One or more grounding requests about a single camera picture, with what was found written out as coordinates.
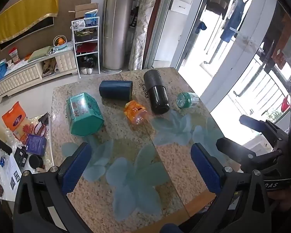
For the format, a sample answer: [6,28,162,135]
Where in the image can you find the green hexagonal tin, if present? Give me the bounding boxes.
[66,92,105,136]

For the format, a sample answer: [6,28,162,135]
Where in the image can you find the teal basket with oranges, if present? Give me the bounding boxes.
[53,35,68,51]

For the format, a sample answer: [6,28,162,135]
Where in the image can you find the black cylinder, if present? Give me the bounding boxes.
[0,134,12,155]

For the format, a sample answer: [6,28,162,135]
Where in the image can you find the black thermos bottle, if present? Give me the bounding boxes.
[144,69,171,115]

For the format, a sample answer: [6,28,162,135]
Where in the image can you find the blue box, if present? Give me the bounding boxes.
[84,11,100,27]

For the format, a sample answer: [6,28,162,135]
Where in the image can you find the white metal rack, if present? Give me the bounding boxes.
[71,17,101,78]

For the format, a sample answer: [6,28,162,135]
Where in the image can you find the cardboard box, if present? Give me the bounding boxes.
[68,3,99,20]

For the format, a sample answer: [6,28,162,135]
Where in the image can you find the dark blue cup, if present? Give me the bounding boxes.
[99,80,133,101]

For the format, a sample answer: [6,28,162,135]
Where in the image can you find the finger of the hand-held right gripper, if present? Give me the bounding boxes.
[239,114,285,146]
[216,137,284,173]

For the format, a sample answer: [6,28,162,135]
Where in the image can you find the black box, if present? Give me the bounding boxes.
[14,147,29,168]

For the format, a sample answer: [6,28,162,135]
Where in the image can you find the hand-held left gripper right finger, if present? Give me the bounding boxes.
[184,143,282,233]

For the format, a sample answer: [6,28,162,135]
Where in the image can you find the patterned curtain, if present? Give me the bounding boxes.
[128,0,160,71]

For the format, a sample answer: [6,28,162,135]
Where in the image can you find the blue hanging cloth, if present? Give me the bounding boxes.
[195,22,207,34]

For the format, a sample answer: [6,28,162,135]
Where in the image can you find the black television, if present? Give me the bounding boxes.
[1,17,56,51]

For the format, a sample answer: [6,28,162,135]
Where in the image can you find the green cushion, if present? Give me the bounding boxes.
[28,46,56,61]

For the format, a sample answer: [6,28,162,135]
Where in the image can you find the blue bag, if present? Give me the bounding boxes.
[0,61,8,80]

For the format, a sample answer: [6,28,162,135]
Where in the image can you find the clear green small bottle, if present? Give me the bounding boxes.
[176,92,199,108]

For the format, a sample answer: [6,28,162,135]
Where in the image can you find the white tv cabinet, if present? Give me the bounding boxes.
[0,41,78,103]

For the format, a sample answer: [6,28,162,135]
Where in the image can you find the hanging blue clothes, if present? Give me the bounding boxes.
[220,0,248,43]

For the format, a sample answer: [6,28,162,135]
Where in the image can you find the silver standing air conditioner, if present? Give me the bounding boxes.
[100,0,134,74]

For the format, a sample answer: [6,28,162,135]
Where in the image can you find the brown bag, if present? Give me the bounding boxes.
[42,58,57,74]

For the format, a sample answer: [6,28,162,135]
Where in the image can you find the purple box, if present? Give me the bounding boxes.
[25,134,47,156]

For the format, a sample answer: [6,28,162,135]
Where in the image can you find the white plastic bag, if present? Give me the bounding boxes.
[72,19,86,31]

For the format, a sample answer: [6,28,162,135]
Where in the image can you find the red snack bag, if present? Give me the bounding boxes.
[8,48,21,64]

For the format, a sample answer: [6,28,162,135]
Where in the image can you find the black round lid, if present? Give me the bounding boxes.
[28,155,44,170]

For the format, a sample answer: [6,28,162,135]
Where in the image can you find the yellow cloth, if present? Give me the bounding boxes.
[0,0,59,49]

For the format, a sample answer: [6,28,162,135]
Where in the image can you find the orange gift bag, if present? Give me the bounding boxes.
[2,101,31,141]

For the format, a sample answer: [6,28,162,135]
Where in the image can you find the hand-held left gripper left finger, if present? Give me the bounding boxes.
[13,142,93,233]

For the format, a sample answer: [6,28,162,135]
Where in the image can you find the orange plastic jar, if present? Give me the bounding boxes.
[124,100,149,125]

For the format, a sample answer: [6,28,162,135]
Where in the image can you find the black shoes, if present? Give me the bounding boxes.
[78,56,97,68]

